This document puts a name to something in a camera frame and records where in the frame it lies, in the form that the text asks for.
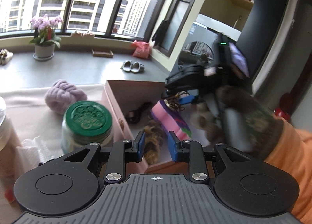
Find red vase on floor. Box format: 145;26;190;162
273;92;299;122

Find white paper towel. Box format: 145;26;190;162
15;137;54;175

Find pink plastic bag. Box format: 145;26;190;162
132;40;150;59

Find lavender knitted yarn donut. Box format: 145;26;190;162
44;80;87;115

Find black strap item in box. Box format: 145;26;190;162
125;102;152;124

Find wooden tray on floor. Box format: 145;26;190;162
92;48;114;58

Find beige shoes by window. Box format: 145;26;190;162
0;49;13;65

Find pink orchid potted plant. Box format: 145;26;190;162
29;14;63;62

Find brown furry soft item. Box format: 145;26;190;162
143;119;166;166

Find dark framed door panel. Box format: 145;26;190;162
151;0;195;57

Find pink open storage box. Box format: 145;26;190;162
102;80;188;174

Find grey slippers pair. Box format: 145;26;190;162
121;61;145;74

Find grey washing machine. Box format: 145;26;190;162
176;18;241;71

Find orange sleeve forearm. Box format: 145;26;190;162
265;118;312;223

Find glass jar green lid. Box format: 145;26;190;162
61;101;114;154

